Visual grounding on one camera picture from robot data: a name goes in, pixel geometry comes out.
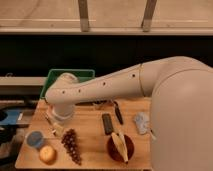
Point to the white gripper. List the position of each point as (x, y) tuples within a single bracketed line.
[(62, 113)]

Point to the yellow apple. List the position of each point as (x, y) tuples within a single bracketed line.
[(47, 154)]

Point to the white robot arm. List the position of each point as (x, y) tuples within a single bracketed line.
[(181, 111)]

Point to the blue plastic cup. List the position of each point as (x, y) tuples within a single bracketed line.
[(35, 139)]

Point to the small metal utensil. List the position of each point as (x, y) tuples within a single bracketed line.
[(56, 129)]

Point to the dark red grape bunch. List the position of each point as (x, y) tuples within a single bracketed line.
[(69, 141)]

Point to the green plastic tray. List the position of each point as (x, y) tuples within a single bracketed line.
[(82, 75)]

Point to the black rectangular remote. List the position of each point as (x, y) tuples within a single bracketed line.
[(107, 122)]

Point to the blue object at left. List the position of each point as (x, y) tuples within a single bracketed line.
[(15, 117)]

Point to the yellow banana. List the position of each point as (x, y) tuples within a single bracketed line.
[(119, 142)]

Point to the red brown bowl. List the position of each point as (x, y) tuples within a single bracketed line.
[(114, 154)]

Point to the black handled knife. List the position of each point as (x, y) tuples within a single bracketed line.
[(117, 112)]

